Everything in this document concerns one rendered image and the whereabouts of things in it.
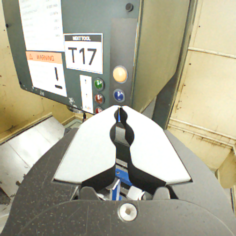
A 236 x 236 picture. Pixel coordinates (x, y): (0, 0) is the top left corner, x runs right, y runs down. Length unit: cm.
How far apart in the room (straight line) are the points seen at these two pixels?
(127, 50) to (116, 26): 4
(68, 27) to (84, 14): 5
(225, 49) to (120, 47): 108
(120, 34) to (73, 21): 11
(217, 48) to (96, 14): 107
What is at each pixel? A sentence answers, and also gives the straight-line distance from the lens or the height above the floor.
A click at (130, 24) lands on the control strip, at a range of 23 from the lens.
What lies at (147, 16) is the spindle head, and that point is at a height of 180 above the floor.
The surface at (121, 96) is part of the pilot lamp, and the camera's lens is 25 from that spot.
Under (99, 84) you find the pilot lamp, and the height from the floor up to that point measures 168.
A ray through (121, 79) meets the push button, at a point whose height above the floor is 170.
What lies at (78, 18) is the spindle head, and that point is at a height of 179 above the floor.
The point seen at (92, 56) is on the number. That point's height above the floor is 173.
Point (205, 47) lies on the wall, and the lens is 124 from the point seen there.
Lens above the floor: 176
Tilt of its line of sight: 33 degrees down
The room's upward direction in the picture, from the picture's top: 3 degrees clockwise
